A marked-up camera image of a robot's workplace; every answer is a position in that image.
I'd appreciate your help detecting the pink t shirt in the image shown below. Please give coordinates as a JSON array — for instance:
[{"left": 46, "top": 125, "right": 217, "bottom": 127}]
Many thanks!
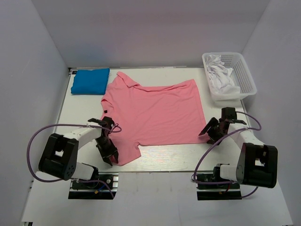
[{"left": 101, "top": 72, "right": 209, "bottom": 166}]

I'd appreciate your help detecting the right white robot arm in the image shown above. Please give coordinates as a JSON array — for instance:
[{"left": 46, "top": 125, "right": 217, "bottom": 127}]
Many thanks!
[{"left": 192, "top": 107, "right": 278, "bottom": 188}]

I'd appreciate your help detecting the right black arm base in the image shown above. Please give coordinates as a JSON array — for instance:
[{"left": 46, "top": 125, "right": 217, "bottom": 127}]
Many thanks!
[{"left": 191, "top": 164, "right": 242, "bottom": 201}]

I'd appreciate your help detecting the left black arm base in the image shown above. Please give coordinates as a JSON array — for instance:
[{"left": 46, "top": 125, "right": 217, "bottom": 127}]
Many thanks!
[{"left": 68, "top": 173, "right": 119, "bottom": 200}]

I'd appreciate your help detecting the white crumpled t shirt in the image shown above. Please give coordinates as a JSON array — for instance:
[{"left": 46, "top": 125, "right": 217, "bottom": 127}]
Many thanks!
[{"left": 206, "top": 55, "right": 240, "bottom": 95}]

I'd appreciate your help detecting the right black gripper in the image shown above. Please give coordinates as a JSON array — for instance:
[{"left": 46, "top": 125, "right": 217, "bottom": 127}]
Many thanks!
[{"left": 199, "top": 117, "right": 226, "bottom": 145}]

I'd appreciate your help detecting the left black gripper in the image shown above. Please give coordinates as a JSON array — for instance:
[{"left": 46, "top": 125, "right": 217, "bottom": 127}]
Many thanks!
[{"left": 95, "top": 136, "right": 119, "bottom": 165}]

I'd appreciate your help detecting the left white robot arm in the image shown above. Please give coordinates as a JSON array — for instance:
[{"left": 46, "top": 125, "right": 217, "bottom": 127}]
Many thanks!
[{"left": 39, "top": 116, "right": 122, "bottom": 188}]

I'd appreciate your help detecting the white plastic basket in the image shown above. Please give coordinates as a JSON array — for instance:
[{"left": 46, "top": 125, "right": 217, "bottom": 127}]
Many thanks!
[{"left": 202, "top": 52, "right": 257, "bottom": 101}]

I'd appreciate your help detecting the folded blue t shirt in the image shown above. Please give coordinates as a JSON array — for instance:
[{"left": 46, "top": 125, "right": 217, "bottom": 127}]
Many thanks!
[{"left": 71, "top": 68, "right": 110, "bottom": 95}]

